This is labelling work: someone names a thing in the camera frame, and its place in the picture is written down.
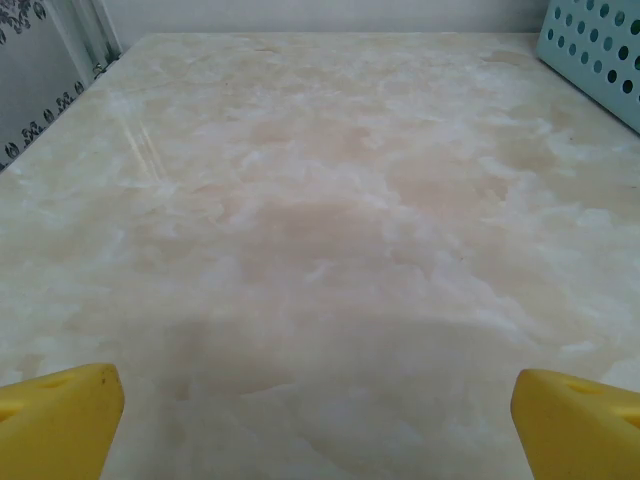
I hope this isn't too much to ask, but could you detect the aluminium frame post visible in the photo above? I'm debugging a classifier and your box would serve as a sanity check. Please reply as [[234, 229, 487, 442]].
[[64, 0, 124, 90]]

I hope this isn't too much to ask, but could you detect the light blue perforated plastic basket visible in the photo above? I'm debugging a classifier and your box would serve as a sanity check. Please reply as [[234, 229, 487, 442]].
[[536, 0, 640, 137]]

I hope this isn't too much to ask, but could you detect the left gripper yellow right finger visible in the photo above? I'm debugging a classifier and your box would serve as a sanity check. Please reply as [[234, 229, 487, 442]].
[[509, 368, 640, 480]]

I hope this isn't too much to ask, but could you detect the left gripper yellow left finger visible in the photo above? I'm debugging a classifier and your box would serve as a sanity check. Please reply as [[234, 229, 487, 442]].
[[0, 363, 126, 480]]

